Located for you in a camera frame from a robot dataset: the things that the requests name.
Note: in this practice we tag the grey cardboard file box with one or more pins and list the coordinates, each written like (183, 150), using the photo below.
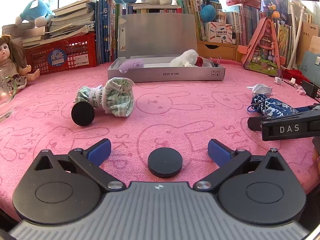
(155, 35)

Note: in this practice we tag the row of picture books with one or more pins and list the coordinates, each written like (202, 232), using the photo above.
(285, 42)

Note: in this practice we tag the small white origami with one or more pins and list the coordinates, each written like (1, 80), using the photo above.
(278, 80)

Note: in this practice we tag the stack of worn books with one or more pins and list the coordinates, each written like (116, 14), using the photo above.
(70, 17)

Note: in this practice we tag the white paper boat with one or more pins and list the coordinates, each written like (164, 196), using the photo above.
(261, 89)

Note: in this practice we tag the small pink fuzzy toy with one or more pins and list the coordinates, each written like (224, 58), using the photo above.
(301, 90)

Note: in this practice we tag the purple plush toy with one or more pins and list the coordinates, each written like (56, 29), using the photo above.
(131, 64)

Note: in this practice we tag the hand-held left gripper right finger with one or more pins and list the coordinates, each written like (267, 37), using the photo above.
(220, 152)

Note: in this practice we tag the blue floral cloth pouch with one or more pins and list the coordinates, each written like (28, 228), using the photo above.
(272, 106)

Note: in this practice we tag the blue cat plush toy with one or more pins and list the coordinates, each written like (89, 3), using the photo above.
(32, 11)

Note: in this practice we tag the blue printed box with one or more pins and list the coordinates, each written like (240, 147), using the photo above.
(273, 3)

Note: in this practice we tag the black round lid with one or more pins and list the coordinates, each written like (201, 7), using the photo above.
(83, 114)
(165, 162)

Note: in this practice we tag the black binder clip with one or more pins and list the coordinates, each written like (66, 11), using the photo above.
(215, 62)

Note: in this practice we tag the grey grid board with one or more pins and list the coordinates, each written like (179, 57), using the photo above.
(12, 30)

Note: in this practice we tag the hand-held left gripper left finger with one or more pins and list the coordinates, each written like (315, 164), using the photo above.
(100, 151)

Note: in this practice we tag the wooden drawer organizer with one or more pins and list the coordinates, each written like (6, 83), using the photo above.
(216, 51)

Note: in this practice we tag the red knitted cloth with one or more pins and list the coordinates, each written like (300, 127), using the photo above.
(296, 73)

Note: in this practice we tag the row of thin blue books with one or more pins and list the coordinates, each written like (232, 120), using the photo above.
(107, 30)

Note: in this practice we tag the colourful printed carton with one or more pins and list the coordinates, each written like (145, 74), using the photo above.
(218, 33)

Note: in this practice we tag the white pipe frame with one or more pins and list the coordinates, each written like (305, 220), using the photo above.
(298, 30)

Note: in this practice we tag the red crocheted pouch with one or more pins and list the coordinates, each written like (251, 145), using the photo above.
(200, 62)

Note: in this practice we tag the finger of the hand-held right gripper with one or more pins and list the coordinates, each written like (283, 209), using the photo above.
(306, 108)
(255, 123)

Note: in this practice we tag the pink triangular toy house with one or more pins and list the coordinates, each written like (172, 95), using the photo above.
(262, 52)

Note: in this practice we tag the brown cardboard box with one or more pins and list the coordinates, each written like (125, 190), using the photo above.
(310, 36)

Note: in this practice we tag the row of shelved books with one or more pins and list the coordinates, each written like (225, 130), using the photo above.
(240, 25)

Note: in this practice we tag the red plastic basket with label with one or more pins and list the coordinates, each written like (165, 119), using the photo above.
(75, 52)

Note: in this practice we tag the person's right hand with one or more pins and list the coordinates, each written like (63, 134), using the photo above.
(317, 153)

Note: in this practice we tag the green plaid doll clothes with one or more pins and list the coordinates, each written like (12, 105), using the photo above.
(115, 97)

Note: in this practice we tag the brown-haired doll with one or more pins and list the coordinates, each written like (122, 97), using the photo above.
(11, 60)

